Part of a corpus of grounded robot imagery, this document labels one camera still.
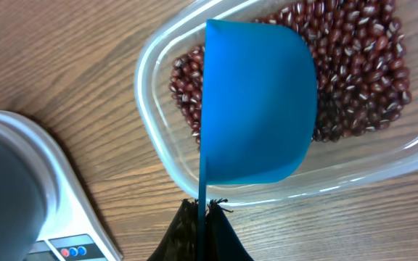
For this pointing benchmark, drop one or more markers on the clear plastic food container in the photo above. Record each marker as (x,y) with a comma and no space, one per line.
(327,167)

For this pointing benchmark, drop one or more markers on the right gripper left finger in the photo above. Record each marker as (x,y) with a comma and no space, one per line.
(180,240)

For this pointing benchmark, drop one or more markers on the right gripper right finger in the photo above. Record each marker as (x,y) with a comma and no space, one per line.
(221,241)

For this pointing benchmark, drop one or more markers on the blue plastic measuring scoop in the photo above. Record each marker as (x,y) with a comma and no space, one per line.
(259,105)

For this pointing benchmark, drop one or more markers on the blue metal bowl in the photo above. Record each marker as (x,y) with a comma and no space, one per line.
(22,208)

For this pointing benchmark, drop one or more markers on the red adzuki beans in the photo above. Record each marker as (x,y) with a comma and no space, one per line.
(359,57)

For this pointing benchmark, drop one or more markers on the white digital kitchen scale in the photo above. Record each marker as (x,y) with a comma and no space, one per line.
(71,230)

